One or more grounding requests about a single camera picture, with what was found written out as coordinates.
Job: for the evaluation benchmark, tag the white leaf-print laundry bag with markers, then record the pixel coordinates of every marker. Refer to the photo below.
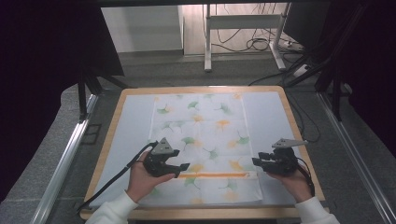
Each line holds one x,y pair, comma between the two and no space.
205,130

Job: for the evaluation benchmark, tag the white board panel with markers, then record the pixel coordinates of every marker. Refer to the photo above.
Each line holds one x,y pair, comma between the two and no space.
141,29

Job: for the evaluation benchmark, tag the person's right hand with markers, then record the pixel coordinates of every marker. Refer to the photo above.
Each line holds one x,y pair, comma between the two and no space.
294,186

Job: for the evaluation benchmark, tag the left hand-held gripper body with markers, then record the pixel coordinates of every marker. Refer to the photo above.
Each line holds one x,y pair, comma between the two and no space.
159,158

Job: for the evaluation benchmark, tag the white power strip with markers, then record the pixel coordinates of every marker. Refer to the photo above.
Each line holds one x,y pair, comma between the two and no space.
301,70

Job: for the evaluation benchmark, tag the black curtain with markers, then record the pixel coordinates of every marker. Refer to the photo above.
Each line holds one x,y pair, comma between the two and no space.
373,62
40,77

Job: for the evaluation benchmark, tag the person's left hand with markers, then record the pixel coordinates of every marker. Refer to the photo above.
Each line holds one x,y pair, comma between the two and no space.
143,183

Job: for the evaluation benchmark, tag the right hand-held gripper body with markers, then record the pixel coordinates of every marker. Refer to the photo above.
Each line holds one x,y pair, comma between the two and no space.
281,160

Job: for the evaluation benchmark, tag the aluminium floor rail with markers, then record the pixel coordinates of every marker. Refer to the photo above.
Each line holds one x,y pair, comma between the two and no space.
62,161
358,161

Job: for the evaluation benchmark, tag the white metal desk frame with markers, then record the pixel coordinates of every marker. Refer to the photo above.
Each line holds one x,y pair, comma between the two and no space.
239,21

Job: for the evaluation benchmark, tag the black metal stand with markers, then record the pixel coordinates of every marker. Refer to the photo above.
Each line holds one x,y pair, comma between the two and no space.
88,87
334,77

